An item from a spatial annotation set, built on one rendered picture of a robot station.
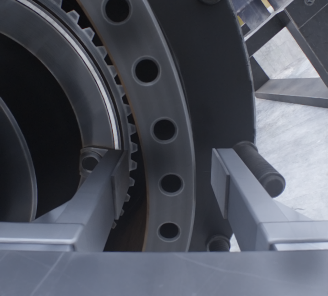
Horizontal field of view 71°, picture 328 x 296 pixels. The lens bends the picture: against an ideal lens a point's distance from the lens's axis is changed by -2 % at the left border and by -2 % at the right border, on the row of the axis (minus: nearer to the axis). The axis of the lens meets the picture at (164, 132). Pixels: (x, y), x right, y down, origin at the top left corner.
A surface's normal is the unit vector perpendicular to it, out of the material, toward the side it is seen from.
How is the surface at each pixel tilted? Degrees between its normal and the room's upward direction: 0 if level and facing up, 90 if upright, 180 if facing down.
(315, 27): 90
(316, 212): 0
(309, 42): 90
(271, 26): 90
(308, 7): 90
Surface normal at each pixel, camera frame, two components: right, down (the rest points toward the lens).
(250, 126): -0.02, 0.26
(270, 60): -0.35, 0.52
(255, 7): 0.23, 0.04
